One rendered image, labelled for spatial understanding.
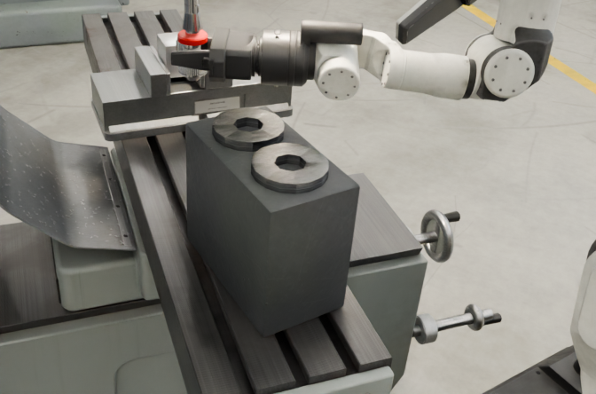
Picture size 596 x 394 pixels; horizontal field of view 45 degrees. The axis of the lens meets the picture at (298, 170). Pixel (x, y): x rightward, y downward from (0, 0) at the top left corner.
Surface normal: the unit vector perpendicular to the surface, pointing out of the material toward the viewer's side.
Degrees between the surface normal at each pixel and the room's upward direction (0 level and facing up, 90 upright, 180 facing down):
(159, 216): 0
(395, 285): 90
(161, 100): 90
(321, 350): 0
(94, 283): 90
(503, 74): 80
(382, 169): 0
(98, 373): 90
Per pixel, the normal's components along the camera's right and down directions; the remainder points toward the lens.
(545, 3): 0.04, 0.38
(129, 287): 0.35, 0.52
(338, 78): -0.01, 0.69
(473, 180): 0.07, -0.84
